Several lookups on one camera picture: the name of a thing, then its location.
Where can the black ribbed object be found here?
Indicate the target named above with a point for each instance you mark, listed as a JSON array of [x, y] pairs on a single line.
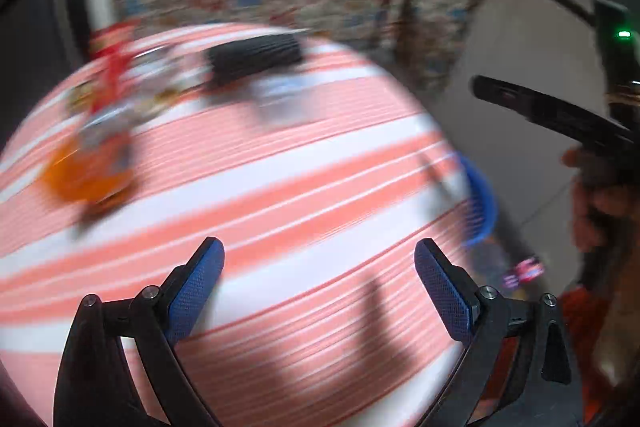
[[255, 57]]

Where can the person's right hand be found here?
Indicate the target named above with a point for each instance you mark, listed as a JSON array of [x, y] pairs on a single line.
[[582, 217]]

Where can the blue plastic basket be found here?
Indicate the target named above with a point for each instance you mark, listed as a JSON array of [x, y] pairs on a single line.
[[482, 202]]

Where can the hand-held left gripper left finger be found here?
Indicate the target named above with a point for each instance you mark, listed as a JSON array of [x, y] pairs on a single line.
[[195, 292]]

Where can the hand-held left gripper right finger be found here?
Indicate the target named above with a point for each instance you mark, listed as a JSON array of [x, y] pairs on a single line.
[[442, 292]]

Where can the colourful snack packet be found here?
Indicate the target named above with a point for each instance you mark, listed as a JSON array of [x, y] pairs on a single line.
[[525, 272]]

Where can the person's orange clothing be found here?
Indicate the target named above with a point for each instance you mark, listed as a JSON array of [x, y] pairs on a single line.
[[590, 337]]

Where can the silver crumpled wrapper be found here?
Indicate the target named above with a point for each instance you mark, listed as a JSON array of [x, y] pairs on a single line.
[[160, 77]]

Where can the orange snack packet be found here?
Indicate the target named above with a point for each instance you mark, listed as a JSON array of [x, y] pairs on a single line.
[[85, 172]]

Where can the white grey wrapper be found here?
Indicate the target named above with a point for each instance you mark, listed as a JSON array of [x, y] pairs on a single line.
[[280, 99]]

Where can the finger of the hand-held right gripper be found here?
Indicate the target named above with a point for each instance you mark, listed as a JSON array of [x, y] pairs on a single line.
[[540, 107]]

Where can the white cabinet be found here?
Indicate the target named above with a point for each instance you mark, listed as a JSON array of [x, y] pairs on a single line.
[[530, 47]]

